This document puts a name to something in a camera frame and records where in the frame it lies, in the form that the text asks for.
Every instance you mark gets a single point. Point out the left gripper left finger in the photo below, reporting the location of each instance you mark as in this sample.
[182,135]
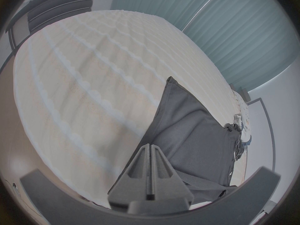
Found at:
[133,184]

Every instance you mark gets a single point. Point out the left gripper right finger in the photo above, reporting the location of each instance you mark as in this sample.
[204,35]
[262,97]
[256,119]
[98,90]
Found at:
[171,186]

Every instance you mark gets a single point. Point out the black T-shirt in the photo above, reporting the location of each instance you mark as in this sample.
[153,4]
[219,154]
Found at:
[192,137]

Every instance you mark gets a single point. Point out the bed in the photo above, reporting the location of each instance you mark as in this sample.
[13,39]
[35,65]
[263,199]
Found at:
[82,78]

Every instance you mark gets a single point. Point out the black shiny garment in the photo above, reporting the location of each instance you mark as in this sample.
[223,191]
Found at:
[238,149]

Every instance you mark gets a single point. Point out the white printed pillow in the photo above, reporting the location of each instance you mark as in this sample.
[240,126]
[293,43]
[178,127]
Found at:
[243,106]

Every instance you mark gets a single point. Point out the grey bedside table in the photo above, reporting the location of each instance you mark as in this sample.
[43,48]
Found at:
[245,95]

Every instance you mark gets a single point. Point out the blue-green curtain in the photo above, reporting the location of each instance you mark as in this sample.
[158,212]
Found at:
[152,3]
[246,31]

